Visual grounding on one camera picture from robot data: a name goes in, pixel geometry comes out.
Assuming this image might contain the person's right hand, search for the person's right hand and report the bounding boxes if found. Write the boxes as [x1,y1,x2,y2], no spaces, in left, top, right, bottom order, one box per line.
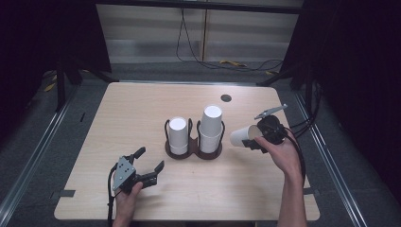
[253,135,303,180]

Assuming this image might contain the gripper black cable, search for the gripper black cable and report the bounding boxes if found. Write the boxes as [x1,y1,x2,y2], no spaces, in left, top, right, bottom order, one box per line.
[282,126,307,188]
[106,166,122,227]

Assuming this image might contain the person's left hand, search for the person's left hand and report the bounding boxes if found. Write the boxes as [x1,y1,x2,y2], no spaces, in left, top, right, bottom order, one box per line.
[113,181,144,219]

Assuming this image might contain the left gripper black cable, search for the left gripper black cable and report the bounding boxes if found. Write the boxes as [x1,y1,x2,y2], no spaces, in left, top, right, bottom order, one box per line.
[106,166,122,227]

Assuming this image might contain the grey tape strip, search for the grey tape strip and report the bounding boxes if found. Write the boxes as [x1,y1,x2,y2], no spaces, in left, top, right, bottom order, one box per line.
[304,186,321,197]
[50,189,77,200]

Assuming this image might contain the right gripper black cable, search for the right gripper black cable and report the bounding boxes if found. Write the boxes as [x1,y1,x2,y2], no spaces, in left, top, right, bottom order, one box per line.
[282,126,307,188]

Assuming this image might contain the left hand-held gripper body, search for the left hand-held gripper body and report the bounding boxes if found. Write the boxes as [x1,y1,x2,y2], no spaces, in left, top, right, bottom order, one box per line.
[111,153,159,195]

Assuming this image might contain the bundle of black floor cables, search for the bundle of black floor cables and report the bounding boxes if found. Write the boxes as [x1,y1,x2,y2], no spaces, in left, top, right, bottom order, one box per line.
[288,82,323,140]

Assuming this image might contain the white paper cup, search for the white paper cup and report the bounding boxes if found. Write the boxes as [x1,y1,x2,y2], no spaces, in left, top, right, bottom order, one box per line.
[199,130,222,154]
[229,124,264,148]
[167,116,189,147]
[168,143,189,155]
[199,105,223,138]

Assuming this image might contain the black metal stand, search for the black metal stand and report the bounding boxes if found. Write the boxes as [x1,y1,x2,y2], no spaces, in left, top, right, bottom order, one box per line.
[255,62,316,105]
[55,56,120,113]

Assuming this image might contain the metal floor rail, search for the metal floor rail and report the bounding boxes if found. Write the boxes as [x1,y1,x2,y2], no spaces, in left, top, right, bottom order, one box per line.
[291,89,368,227]
[0,84,80,218]

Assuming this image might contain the dark brown double cup holder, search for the dark brown double cup holder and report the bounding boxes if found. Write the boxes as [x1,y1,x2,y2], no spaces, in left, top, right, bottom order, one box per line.
[164,117,227,161]

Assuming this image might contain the black hanging wall cable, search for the black hanging wall cable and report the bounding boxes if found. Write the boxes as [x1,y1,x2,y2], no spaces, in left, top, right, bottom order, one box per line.
[175,8,284,73]

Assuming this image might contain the dark curtain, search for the dark curtain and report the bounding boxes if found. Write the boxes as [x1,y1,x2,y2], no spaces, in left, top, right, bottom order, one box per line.
[0,0,113,140]
[280,0,401,202]

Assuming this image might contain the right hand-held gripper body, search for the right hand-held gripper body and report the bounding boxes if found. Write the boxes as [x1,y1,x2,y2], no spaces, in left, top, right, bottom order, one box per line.
[253,103,289,147]

